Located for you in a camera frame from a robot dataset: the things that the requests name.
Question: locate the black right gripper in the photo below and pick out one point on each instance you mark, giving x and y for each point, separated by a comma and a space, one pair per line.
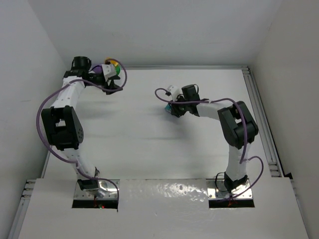
176, 111

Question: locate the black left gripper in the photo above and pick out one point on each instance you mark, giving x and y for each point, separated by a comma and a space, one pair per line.
112, 87

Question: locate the green lego brick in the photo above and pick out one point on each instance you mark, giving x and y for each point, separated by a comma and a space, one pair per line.
118, 69

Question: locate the yellow curved lego brick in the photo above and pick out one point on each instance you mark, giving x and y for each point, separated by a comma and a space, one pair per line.
110, 61

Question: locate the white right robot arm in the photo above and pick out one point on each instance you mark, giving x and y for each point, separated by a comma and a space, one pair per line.
238, 126

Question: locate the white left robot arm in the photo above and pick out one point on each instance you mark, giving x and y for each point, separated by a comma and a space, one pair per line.
59, 125

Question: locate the lavender curved lego piece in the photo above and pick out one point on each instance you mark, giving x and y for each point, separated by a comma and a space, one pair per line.
97, 69

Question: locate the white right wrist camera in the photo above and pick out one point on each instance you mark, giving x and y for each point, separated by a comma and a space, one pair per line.
174, 92

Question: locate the aluminium frame rail back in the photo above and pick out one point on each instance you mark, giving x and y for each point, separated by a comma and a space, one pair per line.
188, 67

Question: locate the aluminium frame rail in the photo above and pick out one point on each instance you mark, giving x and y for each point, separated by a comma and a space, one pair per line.
188, 67
272, 156

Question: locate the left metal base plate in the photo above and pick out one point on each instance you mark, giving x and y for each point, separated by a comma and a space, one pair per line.
104, 191

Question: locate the aluminium frame rail right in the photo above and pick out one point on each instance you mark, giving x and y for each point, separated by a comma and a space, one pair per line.
272, 156

